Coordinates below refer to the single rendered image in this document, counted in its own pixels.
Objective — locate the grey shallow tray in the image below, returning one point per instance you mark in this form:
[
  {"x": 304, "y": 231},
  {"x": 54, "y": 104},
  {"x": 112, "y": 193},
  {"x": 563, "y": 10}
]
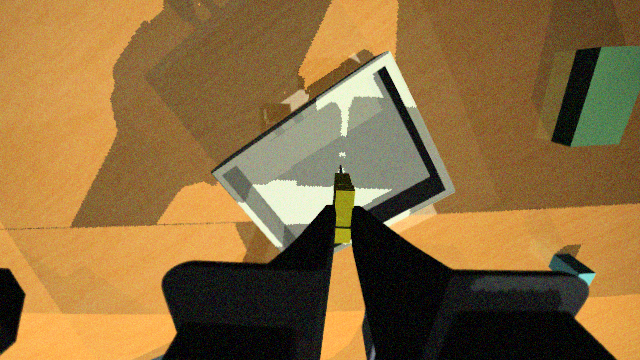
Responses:
[{"x": 369, "y": 124}]

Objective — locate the black fuse block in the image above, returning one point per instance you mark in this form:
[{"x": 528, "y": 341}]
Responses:
[{"x": 367, "y": 338}]

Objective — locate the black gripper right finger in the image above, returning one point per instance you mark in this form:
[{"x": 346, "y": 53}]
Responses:
[{"x": 411, "y": 298}]

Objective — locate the green rectangular block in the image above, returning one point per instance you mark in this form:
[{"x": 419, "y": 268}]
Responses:
[{"x": 602, "y": 89}]

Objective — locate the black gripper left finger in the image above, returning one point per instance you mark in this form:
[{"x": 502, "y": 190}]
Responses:
[{"x": 290, "y": 290}]

